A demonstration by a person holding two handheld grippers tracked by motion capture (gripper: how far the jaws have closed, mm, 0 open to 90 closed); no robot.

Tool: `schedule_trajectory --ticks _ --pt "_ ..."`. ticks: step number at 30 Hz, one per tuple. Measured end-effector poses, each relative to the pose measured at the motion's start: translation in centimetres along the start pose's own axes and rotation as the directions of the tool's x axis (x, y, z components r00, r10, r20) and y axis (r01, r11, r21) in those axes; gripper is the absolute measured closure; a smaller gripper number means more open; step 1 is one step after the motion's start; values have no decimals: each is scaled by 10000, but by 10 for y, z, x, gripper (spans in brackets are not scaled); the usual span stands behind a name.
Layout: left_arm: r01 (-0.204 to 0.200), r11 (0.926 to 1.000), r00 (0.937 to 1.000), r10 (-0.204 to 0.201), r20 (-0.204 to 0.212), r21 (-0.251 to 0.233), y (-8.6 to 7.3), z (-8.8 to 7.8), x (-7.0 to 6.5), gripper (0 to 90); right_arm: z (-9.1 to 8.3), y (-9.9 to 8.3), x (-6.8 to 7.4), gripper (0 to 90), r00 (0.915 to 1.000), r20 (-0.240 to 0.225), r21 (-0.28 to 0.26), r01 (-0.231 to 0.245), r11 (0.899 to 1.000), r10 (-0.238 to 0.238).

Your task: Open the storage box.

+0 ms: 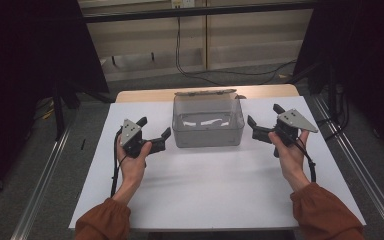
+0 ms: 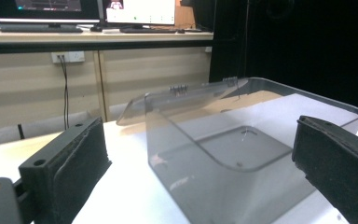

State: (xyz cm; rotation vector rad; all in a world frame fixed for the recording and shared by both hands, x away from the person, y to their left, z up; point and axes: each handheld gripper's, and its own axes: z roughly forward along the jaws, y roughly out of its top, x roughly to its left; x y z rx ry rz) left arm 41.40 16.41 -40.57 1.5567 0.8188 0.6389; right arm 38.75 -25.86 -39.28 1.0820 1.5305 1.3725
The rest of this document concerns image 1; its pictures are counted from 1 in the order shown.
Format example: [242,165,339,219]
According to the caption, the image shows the white wall socket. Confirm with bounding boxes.
[171,0,196,10]

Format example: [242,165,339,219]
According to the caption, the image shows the beige cabinet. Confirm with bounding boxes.
[79,0,315,83]

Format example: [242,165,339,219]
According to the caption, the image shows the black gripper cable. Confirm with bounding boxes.
[293,136,317,184]
[110,127,128,198]

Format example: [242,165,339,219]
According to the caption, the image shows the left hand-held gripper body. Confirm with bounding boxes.
[118,118,158,159]

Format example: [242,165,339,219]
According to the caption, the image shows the transparent grey lidded storage box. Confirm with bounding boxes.
[171,88,246,149]

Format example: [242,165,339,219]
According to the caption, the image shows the metal floor rail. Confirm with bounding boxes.
[10,122,75,240]
[311,94,384,240]

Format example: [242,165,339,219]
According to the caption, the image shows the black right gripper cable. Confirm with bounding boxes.
[293,136,317,184]

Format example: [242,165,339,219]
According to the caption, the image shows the black power cable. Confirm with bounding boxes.
[174,7,298,87]

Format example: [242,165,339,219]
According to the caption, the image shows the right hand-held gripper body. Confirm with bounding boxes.
[266,108,320,158]

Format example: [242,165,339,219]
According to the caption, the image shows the black stand leg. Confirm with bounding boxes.
[51,79,81,142]

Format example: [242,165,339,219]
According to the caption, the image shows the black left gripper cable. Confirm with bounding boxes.
[110,127,128,198]

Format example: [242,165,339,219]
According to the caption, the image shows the person's right hand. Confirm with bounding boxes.
[267,129,311,183]

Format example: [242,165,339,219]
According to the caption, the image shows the black curtain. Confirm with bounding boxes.
[292,0,384,158]
[0,0,110,204]

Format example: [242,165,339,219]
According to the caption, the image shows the black crossbar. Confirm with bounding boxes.
[82,1,318,24]

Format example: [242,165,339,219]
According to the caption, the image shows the person's left hand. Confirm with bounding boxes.
[116,139,154,188]

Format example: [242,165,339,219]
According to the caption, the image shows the black floor cables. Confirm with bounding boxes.
[322,82,352,142]

